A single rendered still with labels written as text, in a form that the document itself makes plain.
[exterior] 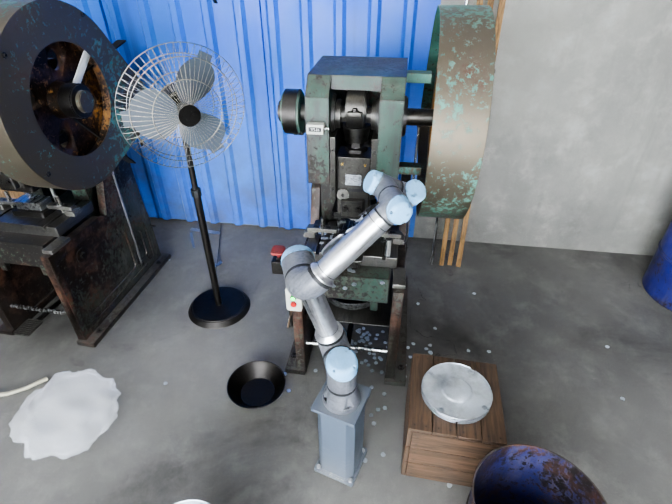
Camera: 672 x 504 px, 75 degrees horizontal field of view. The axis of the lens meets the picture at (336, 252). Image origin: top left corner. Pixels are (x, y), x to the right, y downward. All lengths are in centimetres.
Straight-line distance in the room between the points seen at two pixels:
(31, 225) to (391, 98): 199
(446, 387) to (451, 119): 110
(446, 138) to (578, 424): 162
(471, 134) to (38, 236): 225
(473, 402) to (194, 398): 138
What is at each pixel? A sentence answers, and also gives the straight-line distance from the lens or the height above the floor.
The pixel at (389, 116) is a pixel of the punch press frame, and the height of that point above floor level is 137.
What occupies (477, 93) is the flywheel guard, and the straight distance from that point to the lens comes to 157.
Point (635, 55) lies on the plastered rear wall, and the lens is 334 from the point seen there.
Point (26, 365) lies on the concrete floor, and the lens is 307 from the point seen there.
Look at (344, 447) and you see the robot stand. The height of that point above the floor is 26.
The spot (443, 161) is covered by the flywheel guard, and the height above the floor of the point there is 131.
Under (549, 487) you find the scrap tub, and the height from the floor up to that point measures 30.
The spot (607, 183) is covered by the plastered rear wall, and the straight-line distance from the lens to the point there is 361.
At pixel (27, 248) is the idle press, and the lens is 282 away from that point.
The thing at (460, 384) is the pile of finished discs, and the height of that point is 38.
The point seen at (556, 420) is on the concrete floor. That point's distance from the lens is 256.
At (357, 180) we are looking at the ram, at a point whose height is 106.
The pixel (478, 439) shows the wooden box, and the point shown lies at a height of 35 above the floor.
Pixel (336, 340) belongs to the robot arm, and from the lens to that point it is 171.
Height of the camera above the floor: 192
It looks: 35 degrees down
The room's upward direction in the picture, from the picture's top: straight up
